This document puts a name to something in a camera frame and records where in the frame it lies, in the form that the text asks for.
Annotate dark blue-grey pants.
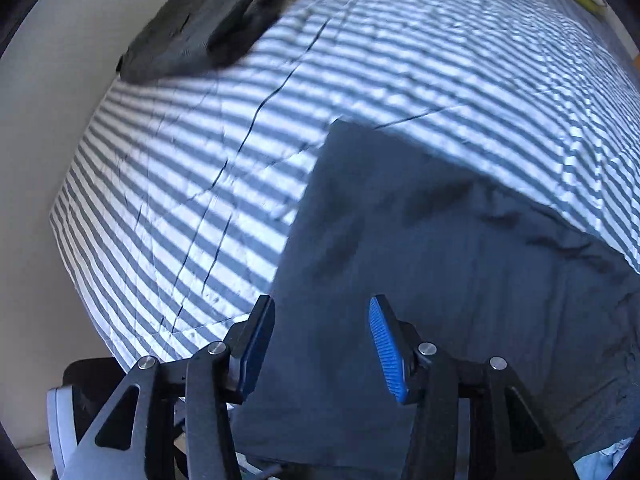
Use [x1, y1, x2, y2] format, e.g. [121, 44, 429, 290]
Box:
[234, 117, 640, 472]

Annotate light blue denim garment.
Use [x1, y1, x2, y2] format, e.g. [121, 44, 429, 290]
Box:
[574, 437, 637, 480]

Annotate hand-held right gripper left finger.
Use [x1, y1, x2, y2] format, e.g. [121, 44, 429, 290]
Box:
[60, 294, 277, 480]

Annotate blue white striped bedspread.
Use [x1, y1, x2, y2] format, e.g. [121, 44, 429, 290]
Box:
[48, 0, 640, 367]

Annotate dark grey garment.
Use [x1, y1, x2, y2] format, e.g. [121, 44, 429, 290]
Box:
[116, 0, 297, 86]

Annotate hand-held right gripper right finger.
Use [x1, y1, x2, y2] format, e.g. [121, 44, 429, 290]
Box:
[368, 294, 581, 480]

